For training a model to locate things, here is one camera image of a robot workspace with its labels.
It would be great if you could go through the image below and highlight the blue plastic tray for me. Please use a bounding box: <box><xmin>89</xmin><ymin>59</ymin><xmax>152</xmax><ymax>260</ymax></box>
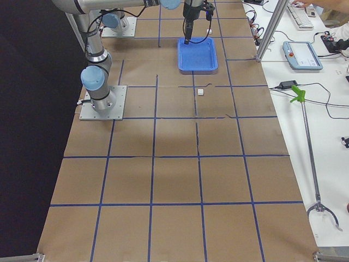
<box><xmin>177</xmin><ymin>38</ymin><xmax>218</xmax><ymax>74</ymax></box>

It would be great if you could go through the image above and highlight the white keyboard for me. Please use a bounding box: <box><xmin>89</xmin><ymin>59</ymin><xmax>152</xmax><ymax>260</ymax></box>
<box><xmin>286</xmin><ymin>3</ymin><xmax>314</xmax><ymax>31</ymax></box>

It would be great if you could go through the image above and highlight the black power adapter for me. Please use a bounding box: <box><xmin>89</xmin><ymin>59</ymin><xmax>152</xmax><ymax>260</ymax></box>
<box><xmin>275</xmin><ymin>80</ymin><xmax>298</xmax><ymax>90</ymax></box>

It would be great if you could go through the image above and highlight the brown paper table cover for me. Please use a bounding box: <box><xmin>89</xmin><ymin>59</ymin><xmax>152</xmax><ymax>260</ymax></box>
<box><xmin>38</xmin><ymin>1</ymin><xmax>317</xmax><ymax>261</ymax></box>

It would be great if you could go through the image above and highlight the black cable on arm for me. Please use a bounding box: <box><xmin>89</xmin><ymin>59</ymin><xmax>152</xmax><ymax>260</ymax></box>
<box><xmin>188</xmin><ymin>10</ymin><xmax>212</xmax><ymax>45</ymax></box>

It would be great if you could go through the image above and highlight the aluminium frame post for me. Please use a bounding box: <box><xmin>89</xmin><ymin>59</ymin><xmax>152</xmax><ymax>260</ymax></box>
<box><xmin>255</xmin><ymin>0</ymin><xmax>288</xmax><ymax>62</ymax></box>

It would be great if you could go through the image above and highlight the teach pendant with blue frame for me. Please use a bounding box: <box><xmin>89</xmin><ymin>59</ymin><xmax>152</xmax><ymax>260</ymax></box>
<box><xmin>282</xmin><ymin>41</ymin><xmax>323</xmax><ymax>71</ymax></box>

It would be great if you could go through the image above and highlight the green handled reach grabber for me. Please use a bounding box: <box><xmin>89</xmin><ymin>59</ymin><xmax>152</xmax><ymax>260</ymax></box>
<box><xmin>289</xmin><ymin>85</ymin><xmax>344</xmax><ymax>232</ymax></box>

